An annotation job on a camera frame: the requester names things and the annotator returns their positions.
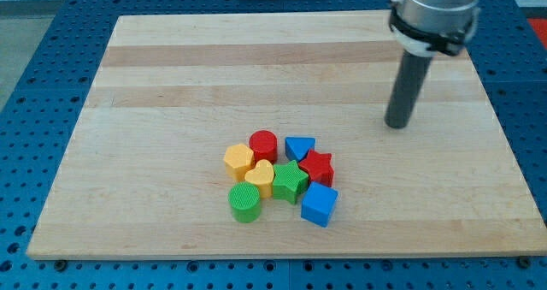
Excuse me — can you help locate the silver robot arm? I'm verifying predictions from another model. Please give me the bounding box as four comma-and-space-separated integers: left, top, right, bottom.
389, 0, 480, 58

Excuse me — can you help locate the green star block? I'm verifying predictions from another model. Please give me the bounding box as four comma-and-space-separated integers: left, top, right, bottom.
273, 160, 309, 204

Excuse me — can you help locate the red star block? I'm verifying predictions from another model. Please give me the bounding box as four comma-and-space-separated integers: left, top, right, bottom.
298, 149, 335, 187

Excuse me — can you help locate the blue cube block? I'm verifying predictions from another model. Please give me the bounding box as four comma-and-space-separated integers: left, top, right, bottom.
301, 181, 338, 228

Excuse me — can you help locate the red cylinder block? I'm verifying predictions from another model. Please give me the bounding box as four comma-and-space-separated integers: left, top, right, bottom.
249, 130, 278, 163

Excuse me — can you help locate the blue triangle block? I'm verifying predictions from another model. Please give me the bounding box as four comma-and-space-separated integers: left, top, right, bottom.
285, 137, 316, 162

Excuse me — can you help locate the yellow heart block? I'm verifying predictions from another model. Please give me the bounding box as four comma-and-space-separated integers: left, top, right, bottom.
244, 159, 275, 198

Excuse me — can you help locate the yellow hexagon block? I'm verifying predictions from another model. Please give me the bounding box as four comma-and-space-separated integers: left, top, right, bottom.
223, 143, 255, 182

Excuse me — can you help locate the wooden board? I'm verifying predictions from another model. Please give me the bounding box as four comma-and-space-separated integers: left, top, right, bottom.
26, 10, 546, 260

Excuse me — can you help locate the green cylinder block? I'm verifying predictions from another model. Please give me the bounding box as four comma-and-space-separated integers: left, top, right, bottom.
228, 181, 262, 223

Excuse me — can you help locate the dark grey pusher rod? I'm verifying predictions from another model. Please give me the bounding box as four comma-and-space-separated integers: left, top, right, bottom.
384, 50, 432, 129

